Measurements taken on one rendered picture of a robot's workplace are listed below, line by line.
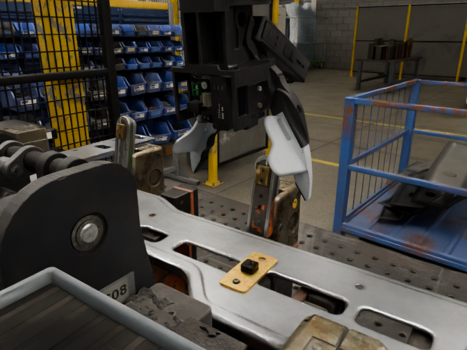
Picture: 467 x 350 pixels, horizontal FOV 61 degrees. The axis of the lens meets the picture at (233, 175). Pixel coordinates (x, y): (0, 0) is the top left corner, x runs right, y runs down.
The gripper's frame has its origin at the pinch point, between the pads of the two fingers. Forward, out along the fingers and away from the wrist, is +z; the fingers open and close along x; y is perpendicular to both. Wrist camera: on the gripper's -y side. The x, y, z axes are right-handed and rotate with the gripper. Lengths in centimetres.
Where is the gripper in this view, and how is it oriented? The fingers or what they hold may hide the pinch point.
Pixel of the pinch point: (249, 183)
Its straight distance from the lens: 45.2
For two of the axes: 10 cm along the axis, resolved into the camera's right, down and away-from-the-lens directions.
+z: 0.4, 9.2, 3.9
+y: -5.7, 3.5, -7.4
